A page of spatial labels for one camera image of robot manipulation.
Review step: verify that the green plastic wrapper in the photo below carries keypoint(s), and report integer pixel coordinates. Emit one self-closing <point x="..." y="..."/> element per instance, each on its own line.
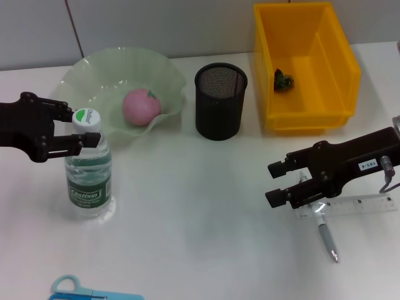
<point x="282" y="81"/>

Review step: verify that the transparent plastic ruler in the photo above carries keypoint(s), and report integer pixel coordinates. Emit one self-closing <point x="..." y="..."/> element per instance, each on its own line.
<point x="359" y="206"/>

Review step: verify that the clear green-label water bottle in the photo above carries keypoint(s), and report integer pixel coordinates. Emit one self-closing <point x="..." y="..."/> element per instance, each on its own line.
<point x="87" y="187"/>

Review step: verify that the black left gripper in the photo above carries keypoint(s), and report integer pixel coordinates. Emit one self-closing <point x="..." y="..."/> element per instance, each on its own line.
<point x="25" y="125"/>

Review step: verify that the pink toy peach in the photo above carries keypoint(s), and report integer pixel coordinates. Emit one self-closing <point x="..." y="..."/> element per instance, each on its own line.
<point x="140" y="107"/>

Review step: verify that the light blue scissors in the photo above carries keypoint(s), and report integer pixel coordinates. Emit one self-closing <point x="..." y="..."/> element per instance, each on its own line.
<point x="62" y="279"/>

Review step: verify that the black mesh pen holder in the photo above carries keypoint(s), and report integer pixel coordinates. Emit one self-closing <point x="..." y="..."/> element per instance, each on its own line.
<point x="218" y="109"/>

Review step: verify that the yellow plastic bin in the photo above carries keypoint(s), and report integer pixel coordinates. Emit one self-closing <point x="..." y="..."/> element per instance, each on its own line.
<point x="325" y="93"/>

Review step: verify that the pale green wavy glass bowl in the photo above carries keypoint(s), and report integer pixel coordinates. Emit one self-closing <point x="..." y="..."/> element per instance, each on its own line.
<point x="103" y="75"/>

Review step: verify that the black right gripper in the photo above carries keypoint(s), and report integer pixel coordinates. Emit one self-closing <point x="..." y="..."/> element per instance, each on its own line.
<point x="343" y="159"/>

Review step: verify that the silver ballpoint pen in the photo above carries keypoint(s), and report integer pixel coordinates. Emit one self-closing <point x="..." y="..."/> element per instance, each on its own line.
<point x="328" y="240"/>

